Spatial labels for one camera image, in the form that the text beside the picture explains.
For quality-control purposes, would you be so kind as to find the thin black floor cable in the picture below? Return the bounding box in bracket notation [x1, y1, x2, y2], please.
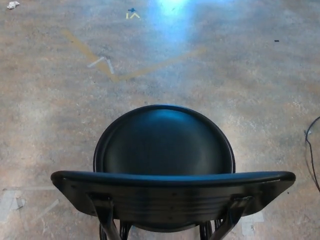
[304, 115, 320, 192]

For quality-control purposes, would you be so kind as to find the long clear tape strip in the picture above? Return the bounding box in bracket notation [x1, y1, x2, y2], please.
[31, 198, 61, 221]

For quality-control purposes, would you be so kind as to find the black swivel chair with backrest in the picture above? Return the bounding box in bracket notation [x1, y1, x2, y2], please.
[50, 104, 297, 240]

